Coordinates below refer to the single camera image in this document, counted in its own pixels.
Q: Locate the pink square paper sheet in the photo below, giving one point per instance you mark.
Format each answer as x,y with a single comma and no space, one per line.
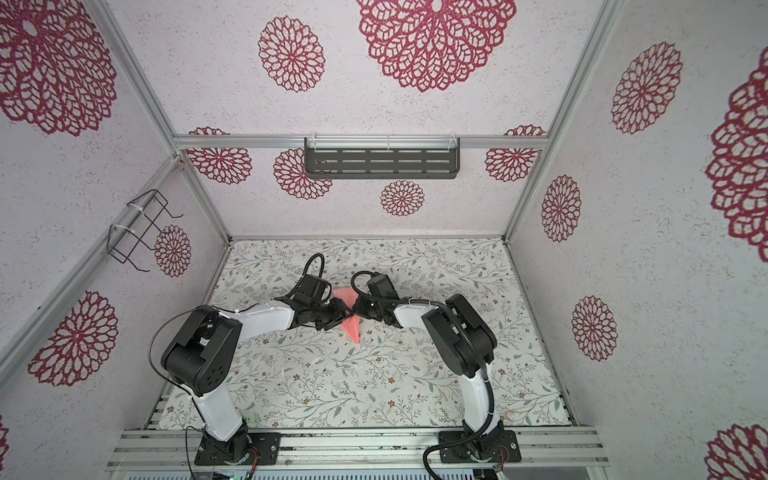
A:
351,320

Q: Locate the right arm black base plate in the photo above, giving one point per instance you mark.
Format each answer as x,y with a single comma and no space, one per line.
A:
480,447

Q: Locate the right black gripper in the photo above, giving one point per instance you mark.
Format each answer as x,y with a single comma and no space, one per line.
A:
359,307

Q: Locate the dark grey slotted wall shelf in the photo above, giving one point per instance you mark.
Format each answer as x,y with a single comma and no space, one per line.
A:
382,160

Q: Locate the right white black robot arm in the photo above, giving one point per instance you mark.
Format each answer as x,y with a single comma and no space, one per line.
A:
463,340

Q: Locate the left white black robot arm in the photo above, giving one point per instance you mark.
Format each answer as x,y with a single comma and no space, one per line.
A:
200,355

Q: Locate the black wire wall rack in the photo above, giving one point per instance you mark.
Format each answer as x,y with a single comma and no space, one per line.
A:
127,236

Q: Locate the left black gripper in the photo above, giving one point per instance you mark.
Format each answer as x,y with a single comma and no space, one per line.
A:
339,313

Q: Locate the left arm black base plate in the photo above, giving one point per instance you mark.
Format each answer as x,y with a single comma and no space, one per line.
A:
242,449

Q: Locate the aluminium front rail base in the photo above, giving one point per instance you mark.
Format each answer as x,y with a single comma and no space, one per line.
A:
359,448

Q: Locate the right wrist camera with cable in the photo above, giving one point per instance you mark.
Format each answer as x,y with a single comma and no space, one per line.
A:
379,285

